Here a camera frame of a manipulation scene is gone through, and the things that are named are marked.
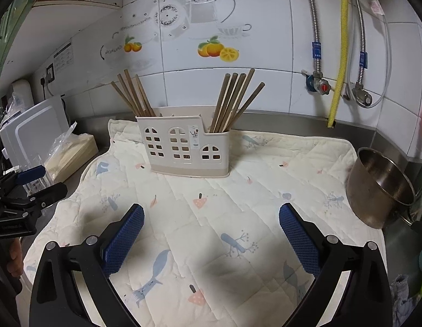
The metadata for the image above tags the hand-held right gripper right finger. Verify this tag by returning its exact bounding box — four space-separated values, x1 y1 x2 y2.
278 202 392 327

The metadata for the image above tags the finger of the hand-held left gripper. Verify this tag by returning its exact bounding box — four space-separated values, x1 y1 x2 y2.
15 165 48 184
27 182 68 209

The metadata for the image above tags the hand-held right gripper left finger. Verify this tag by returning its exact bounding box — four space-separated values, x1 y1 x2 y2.
28 203 145 327

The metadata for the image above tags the cream plastic utensil holder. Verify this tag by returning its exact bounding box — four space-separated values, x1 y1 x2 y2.
135 114 232 180

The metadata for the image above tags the person's left hand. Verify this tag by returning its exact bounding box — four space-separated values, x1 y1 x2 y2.
9 238 26 278

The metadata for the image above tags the clear plastic bag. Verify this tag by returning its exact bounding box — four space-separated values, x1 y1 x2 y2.
27 121 79 193

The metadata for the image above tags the beige flat box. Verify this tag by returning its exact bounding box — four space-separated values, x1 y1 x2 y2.
46 133 99 182

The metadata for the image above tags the white box-shaped appliance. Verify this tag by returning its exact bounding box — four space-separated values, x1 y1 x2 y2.
0 95 70 160

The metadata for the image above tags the white rounded appliance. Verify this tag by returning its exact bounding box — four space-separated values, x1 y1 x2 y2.
11 79 35 110

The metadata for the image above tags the printed quilted mat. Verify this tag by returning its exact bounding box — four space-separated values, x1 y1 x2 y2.
23 119 389 327

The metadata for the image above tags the stainless steel bowl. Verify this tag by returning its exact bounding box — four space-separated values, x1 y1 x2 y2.
345 147 418 230

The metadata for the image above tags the grey cloth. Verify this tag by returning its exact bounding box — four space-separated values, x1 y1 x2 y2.
389 274 413 327

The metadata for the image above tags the metal water valve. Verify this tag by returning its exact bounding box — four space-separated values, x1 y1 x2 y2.
348 82 373 107

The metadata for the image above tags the black power cable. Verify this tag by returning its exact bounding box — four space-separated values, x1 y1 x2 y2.
40 78 67 110

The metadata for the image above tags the printed wall sticker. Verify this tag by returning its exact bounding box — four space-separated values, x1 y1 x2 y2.
53 42 74 72

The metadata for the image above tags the green window frame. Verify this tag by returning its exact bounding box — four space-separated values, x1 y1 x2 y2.
0 0 41 100

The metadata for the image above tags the red-handled water valve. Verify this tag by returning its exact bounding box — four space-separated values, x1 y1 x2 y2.
301 69 333 96

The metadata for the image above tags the yellow corrugated hose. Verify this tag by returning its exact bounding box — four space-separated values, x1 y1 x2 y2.
327 0 351 129

